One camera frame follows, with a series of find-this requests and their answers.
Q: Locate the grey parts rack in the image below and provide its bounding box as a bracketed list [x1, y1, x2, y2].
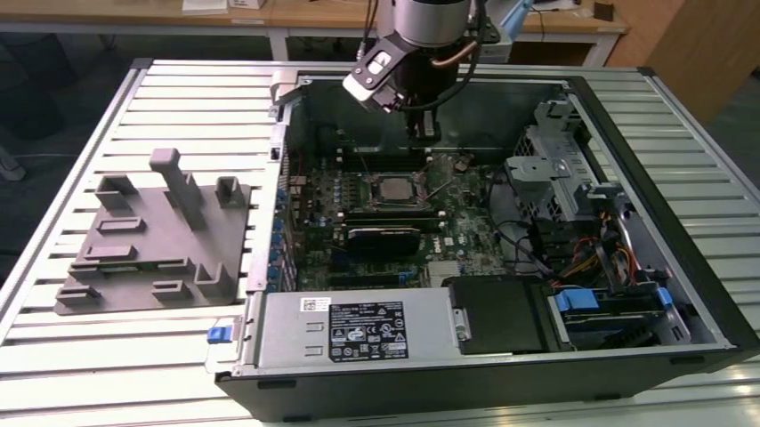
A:
[52, 148, 262, 317]

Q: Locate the dark office chair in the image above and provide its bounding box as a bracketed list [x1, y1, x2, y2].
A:
[0, 33, 81, 143]

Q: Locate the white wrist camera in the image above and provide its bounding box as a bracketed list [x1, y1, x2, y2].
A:
[342, 37, 417, 115]

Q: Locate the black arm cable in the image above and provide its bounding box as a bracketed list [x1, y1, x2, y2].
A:
[394, 0, 486, 112]

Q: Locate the silver chipset heat sink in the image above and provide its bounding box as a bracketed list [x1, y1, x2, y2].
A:
[426, 261, 463, 286]

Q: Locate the hard disk in blue carrier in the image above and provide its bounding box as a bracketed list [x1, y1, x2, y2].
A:
[549, 284, 693, 352]

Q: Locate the metal drive cage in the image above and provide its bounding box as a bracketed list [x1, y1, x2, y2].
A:
[501, 100, 630, 223]

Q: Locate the silver green CPU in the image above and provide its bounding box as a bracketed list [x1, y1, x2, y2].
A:
[379, 176, 421, 202]

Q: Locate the yellow orange wire bundle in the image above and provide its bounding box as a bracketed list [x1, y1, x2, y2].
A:
[552, 213, 642, 290]

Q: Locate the CPU socket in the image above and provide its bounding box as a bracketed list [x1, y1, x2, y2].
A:
[366, 171, 433, 213]

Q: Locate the green motherboard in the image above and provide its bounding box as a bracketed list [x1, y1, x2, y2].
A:
[283, 150, 518, 290]

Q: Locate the metal socket cover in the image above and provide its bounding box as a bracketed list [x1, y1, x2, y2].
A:
[422, 153, 459, 199]

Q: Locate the black expansion slot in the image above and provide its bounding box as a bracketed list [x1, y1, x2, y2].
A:
[327, 275, 411, 288]

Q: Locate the silver power supply unit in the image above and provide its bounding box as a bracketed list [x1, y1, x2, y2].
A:
[234, 286, 470, 373]

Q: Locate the black graphics card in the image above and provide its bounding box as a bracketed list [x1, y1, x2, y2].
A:
[343, 225, 423, 262]

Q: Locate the wooden desk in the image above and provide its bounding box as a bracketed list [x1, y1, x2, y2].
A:
[0, 0, 630, 63]

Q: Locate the black plastic shroud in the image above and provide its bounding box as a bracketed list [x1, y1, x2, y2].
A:
[442, 275, 574, 357]

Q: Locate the brass cable connector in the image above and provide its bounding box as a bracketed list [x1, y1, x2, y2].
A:
[431, 40, 480, 72]

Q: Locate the black wire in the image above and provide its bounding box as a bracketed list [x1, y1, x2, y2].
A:
[488, 168, 574, 279]

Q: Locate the green RAM stick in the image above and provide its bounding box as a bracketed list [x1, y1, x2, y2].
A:
[94, 262, 195, 273]

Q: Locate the wooden cabinet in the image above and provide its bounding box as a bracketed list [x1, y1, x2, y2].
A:
[605, 0, 760, 130]

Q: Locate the RAM slot with white clips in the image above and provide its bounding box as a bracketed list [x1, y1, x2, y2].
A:
[334, 147, 434, 154]
[343, 213, 447, 220]
[343, 222, 447, 229]
[334, 157, 434, 165]

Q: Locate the black open PC case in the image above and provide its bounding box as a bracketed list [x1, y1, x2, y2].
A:
[204, 66, 760, 423]

